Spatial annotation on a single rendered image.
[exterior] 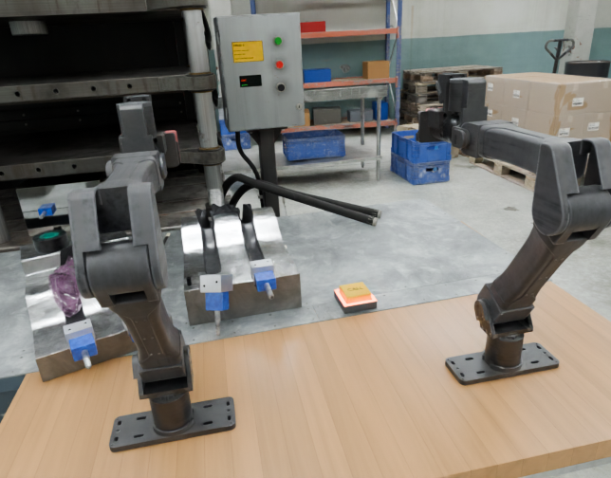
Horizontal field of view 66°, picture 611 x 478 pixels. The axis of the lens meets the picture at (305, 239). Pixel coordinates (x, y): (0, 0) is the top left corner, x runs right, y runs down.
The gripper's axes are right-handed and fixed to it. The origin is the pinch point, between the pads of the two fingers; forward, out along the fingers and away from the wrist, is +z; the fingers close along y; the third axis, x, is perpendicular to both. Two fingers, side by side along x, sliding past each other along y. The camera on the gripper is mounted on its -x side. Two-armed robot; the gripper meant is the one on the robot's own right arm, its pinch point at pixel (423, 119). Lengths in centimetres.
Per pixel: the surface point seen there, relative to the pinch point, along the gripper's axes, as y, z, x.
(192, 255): 57, 12, 31
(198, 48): 49, 66, -19
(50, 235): 93, 25, 25
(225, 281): 49, -11, 29
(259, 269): 41, -6, 29
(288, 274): 34.6, -6.8, 30.9
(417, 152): -143, 318, 80
